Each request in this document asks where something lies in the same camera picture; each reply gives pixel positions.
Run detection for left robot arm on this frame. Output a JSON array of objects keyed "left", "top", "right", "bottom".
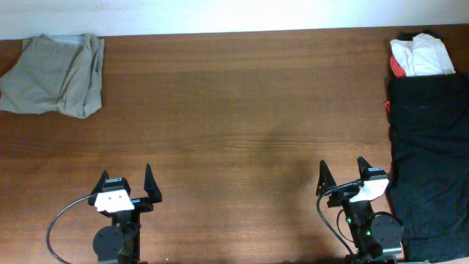
[{"left": 88, "top": 164, "right": 163, "bottom": 264}]

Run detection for light blue folded garment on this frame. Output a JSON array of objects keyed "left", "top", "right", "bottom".
[{"left": 48, "top": 35, "right": 84, "bottom": 45}]

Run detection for red mesh garment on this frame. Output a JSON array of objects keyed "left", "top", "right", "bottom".
[{"left": 384, "top": 55, "right": 407, "bottom": 113}]

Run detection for folded khaki trousers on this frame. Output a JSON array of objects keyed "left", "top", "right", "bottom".
[{"left": 1, "top": 34, "right": 105, "bottom": 119}]

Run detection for white shirt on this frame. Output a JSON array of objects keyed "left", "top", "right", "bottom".
[{"left": 390, "top": 34, "right": 456, "bottom": 77}]

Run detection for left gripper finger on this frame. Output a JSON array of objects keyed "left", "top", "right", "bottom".
[
  {"left": 90, "top": 170, "right": 109, "bottom": 195},
  {"left": 144, "top": 164, "right": 162, "bottom": 203}
]

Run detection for black shorts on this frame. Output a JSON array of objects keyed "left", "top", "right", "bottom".
[{"left": 388, "top": 73, "right": 468, "bottom": 263}]

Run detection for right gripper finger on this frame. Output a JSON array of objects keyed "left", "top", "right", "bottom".
[
  {"left": 357, "top": 156, "right": 372, "bottom": 180},
  {"left": 316, "top": 160, "right": 336, "bottom": 196}
]

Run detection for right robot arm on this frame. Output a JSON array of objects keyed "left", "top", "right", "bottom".
[{"left": 316, "top": 156, "right": 404, "bottom": 264}]

